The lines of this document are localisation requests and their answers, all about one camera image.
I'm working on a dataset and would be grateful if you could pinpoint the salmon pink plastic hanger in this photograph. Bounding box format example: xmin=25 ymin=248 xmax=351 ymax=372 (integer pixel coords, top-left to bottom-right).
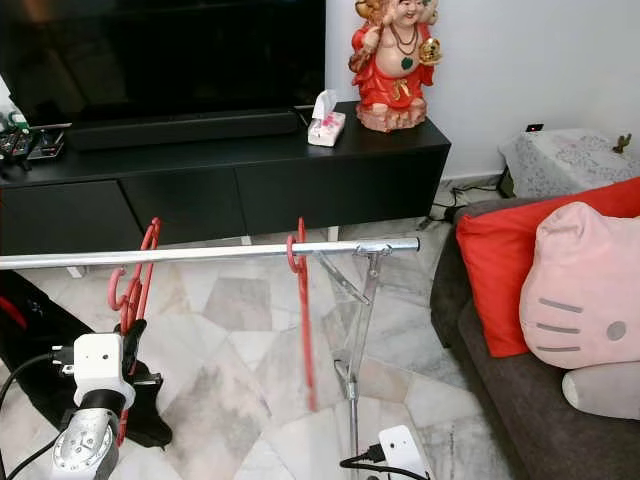
xmin=107 ymin=217 xmax=163 ymax=448

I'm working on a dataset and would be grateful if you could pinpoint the red plastic hanger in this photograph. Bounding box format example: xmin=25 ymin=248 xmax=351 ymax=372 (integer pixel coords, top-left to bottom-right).
xmin=285 ymin=217 xmax=318 ymax=413

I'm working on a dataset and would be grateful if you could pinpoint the black t-shirt with print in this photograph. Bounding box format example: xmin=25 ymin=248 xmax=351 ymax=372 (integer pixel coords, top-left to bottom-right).
xmin=0 ymin=270 xmax=173 ymax=449

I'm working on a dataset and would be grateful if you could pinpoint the silver metal clothes rack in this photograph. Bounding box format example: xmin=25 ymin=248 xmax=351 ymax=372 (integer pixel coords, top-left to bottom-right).
xmin=0 ymin=237 xmax=421 ymax=480

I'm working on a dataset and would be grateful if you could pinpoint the black tv console cabinet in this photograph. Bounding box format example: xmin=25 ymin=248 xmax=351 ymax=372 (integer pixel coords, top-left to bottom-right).
xmin=0 ymin=100 xmax=452 ymax=259

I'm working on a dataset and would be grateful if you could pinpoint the white pink tissue box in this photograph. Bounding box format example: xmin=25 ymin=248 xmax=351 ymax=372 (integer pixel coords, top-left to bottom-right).
xmin=307 ymin=90 xmax=346 ymax=148

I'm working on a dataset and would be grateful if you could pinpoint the black flat television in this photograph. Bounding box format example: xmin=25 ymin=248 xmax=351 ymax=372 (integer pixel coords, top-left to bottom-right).
xmin=0 ymin=0 xmax=328 ymax=126

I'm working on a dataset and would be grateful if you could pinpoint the red cushion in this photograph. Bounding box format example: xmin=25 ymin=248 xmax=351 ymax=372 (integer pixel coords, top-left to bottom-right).
xmin=455 ymin=178 xmax=640 ymax=358

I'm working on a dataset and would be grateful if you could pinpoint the dark brown fabric sofa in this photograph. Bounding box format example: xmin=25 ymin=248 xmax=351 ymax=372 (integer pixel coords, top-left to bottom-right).
xmin=430 ymin=195 xmax=640 ymax=480

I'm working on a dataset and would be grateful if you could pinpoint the red laughing buddha figurine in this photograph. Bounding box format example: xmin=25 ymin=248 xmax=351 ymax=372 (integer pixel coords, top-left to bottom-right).
xmin=349 ymin=0 xmax=443 ymax=133

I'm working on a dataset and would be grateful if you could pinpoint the pink cat face cushion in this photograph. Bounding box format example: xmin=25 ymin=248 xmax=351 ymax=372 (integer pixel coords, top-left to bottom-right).
xmin=520 ymin=202 xmax=640 ymax=371

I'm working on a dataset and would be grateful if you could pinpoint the side table with lace cloth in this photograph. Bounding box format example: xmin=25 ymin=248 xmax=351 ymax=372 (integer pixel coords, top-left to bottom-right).
xmin=500 ymin=128 xmax=640 ymax=199

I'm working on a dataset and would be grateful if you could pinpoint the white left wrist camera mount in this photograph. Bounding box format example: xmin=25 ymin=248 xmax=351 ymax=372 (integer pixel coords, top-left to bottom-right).
xmin=72 ymin=333 xmax=126 ymax=394

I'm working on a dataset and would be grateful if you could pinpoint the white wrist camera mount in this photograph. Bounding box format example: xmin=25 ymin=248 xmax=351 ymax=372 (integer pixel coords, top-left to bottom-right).
xmin=378 ymin=425 xmax=429 ymax=479
xmin=72 ymin=333 xmax=126 ymax=394

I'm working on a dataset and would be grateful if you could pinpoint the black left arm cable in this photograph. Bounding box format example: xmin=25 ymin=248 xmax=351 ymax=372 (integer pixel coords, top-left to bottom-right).
xmin=0 ymin=345 xmax=76 ymax=480

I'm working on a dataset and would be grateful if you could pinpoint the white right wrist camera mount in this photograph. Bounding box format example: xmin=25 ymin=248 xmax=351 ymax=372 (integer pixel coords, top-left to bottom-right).
xmin=378 ymin=425 xmax=429 ymax=479

